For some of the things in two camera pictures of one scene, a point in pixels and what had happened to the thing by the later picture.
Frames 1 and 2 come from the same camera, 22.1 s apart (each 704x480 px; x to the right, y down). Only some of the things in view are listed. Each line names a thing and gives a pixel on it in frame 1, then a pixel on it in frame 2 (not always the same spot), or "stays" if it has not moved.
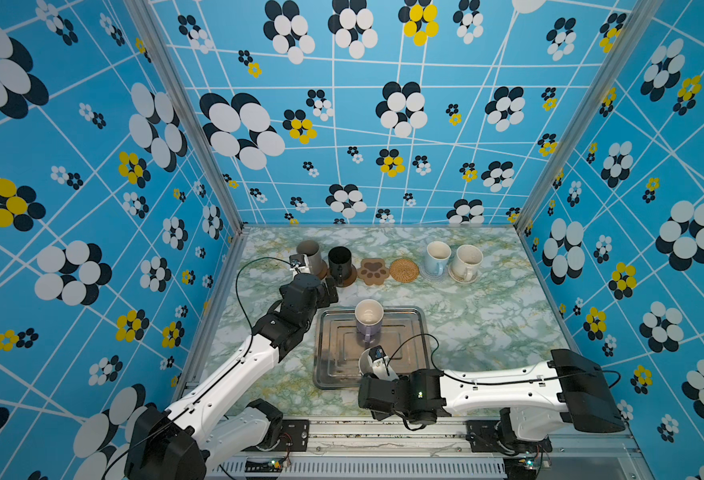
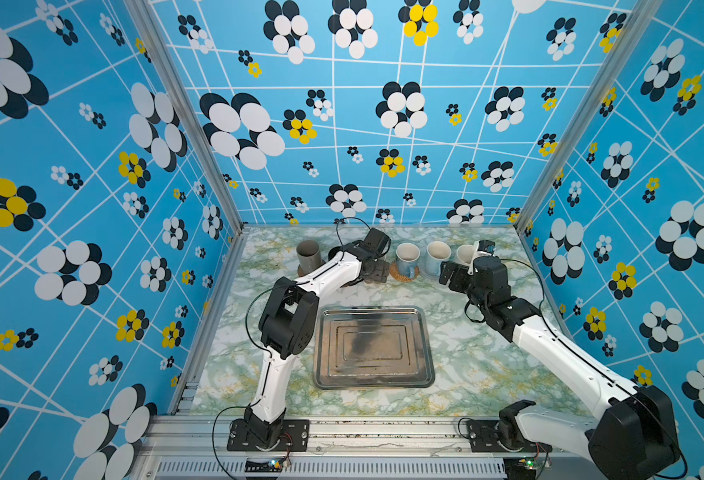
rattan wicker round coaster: (404, 270) stays
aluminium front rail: (439, 449) stays
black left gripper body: (322, 299) → (378, 274)
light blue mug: (364, 362) → (407, 257)
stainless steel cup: (310, 248) stays
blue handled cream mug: (436, 257) stays
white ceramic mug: (466, 261) stays
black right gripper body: (379, 418) → (463, 282)
